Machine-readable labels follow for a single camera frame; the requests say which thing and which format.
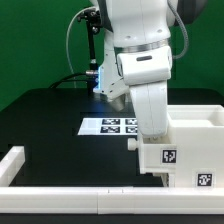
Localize white drawer box with tag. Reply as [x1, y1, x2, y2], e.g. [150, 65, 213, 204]
[161, 173, 175, 187]

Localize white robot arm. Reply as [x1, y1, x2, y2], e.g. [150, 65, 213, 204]
[90, 0, 208, 137]

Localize black camera on stand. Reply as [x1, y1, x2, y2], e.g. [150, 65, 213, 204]
[78, 7, 101, 94]

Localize white left fence rail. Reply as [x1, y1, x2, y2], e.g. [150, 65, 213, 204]
[0, 146, 25, 187]

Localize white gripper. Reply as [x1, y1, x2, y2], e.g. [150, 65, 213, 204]
[117, 46, 172, 137]

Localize white fence rail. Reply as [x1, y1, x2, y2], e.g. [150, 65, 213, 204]
[0, 146, 25, 187]
[0, 187, 224, 215]

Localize grey cable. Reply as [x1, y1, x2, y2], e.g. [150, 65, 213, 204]
[65, 6, 98, 89]

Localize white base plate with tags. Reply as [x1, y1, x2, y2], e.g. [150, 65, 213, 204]
[78, 118, 137, 136]

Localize white front fence rail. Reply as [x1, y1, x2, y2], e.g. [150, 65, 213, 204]
[0, 187, 224, 215]

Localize white drawer cabinet housing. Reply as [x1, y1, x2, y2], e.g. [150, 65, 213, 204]
[168, 105, 224, 188]

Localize black cables on table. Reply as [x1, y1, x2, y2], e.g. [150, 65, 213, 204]
[49, 71, 90, 90]

